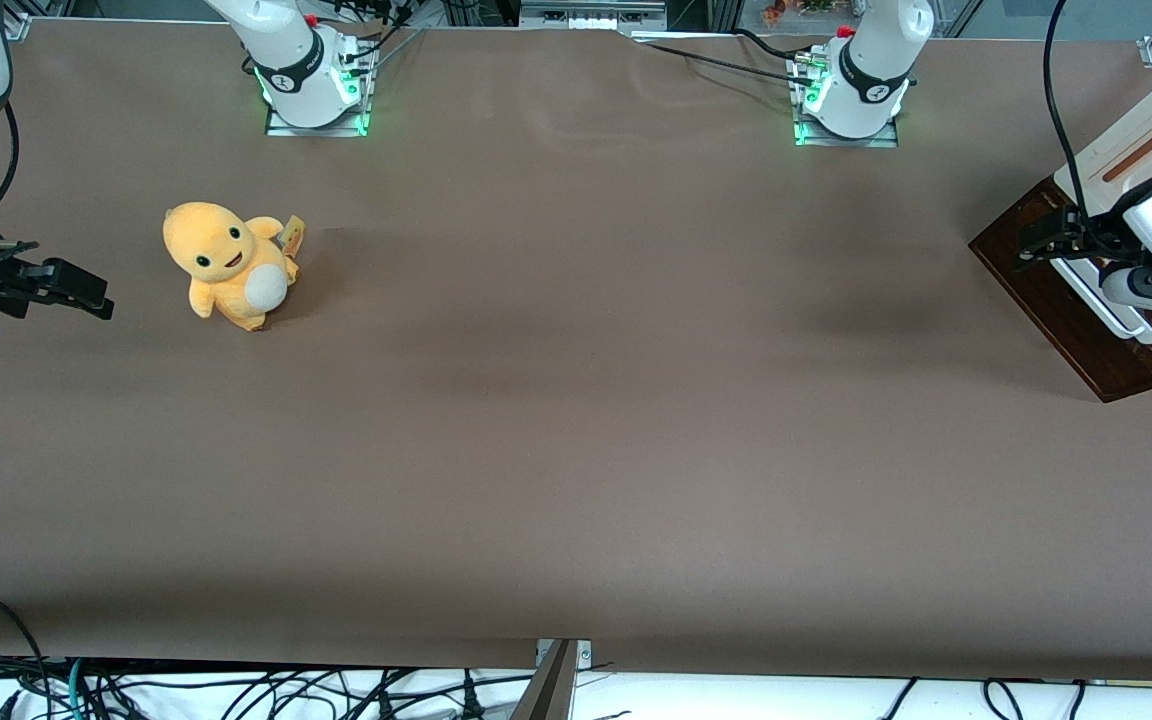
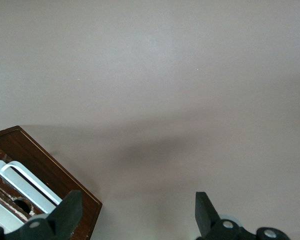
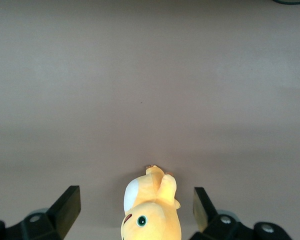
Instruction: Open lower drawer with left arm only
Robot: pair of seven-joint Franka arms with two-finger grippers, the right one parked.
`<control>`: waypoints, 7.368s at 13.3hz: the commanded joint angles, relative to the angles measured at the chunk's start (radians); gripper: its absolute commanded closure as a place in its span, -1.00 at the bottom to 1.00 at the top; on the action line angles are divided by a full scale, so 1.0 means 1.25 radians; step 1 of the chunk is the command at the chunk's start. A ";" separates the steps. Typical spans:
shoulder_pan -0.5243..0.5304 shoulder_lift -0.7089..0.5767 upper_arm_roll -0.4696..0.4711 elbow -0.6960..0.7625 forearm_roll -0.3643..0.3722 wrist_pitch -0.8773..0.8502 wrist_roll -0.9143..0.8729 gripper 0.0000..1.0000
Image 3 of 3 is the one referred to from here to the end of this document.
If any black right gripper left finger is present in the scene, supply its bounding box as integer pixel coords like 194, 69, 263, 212
0, 185, 81, 240

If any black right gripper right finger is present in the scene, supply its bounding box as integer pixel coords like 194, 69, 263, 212
191, 186, 295, 240

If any yellow plush toy white belly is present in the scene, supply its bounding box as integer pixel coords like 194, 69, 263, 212
120, 164, 183, 240

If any brown table cover sheet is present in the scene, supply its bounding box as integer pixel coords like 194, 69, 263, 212
0, 0, 300, 240

